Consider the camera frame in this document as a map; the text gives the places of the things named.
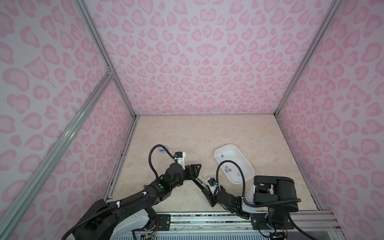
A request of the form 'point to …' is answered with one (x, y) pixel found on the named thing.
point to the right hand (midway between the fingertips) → (204, 189)
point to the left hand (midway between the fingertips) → (199, 165)
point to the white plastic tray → (229, 152)
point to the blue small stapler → (161, 149)
